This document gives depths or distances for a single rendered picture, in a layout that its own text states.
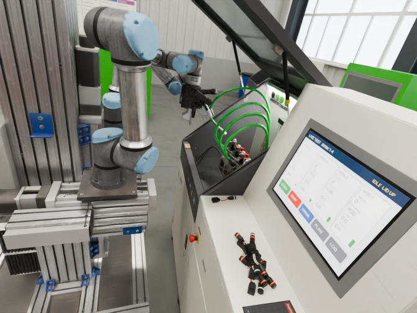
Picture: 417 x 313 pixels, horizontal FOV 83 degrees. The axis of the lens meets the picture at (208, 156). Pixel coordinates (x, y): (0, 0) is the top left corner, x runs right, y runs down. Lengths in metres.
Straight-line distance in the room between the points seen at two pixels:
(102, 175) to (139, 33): 0.56
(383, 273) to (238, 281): 0.40
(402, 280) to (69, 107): 1.17
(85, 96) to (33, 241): 0.60
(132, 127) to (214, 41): 7.33
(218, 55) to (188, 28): 1.20
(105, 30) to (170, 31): 6.97
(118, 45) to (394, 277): 0.88
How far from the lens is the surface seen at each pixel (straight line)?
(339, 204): 0.80
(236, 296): 0.84
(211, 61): 8.07
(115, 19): 0.76
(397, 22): 5.85
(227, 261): 0.90
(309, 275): 0.87
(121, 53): 0.75
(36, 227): 1.09
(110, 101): 1.43
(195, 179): 1.31
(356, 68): 4.28
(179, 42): 7.78
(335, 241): 0.80
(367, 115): 0.83
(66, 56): 1.08
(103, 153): 0.98
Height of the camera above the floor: 1.66
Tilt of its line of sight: 27 degrees down
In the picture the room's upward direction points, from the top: 10 degrees clockwise
